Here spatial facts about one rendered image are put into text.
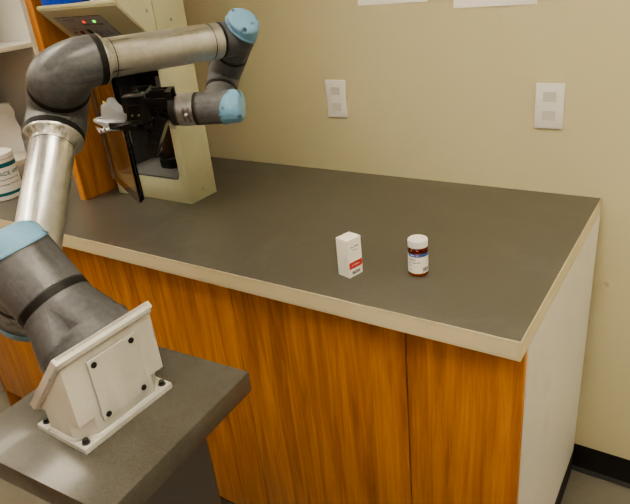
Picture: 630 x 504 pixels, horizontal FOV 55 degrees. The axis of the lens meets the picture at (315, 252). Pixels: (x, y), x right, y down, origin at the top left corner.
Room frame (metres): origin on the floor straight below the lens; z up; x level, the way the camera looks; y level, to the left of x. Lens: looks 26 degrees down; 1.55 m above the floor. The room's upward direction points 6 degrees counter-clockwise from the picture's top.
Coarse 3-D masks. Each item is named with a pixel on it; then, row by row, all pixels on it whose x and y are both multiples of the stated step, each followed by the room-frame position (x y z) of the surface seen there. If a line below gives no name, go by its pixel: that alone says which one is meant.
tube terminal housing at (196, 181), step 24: (168, 0) 1.73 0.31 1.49; (168, 24) 1.72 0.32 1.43; (168, 72) 1.69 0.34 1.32; (192, 72) 1.76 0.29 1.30; (192, 144) 1.72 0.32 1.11; (192, 168) 1.71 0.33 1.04; (120, 192) 1.87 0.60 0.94; (144, 192) 1.80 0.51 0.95; (168, 192) 1.74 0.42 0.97; (192, 192) 1.69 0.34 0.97
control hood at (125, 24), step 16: (112, 0) 1.60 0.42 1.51; (128, 0) 1.62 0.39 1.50; (144, 0) 1.66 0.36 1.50; (48, 16) 1.78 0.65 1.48; (64, 16) 1.74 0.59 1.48; (112, 16) 1.65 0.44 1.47; (128, 16) 1.62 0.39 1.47; (144, 16) 1.66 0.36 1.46; (64, 32) 1.83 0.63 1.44; (128, 32) 1.68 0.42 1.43
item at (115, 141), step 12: (108, 84) 1.62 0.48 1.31; (96, 96) 1.81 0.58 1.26; (108, 96) 1.66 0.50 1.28; (108, 132) 1.77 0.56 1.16; (120, 132) 1.62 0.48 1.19; (108, 144) 1.81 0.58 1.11; (120, 144) 1.65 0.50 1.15; (120, 156) 1.69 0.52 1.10; (120, 168) 1.72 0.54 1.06; (132, 168) 1.59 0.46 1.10; (120, 180) 1.77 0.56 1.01; (132, 180) 1.61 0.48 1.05; (132, 192) 1.65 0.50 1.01
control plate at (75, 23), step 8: (80, 16) 1.71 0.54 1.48; (88, 16) 1.69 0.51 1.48; (96, 16) 1.67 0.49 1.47; (64, 24) 1.78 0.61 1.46; (72, 24) 1.76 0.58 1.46; (80, 24) 1.75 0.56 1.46; (88, 24) 1.73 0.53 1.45; (96, 24) 1.71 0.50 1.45; (104, 24) 1.69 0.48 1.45; (72, 32) 1.80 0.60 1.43; (80, 32) 1.79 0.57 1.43; (88, 32) 1.77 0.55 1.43; (104, 32) 1.73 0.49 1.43; (112, 32) 1.72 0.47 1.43
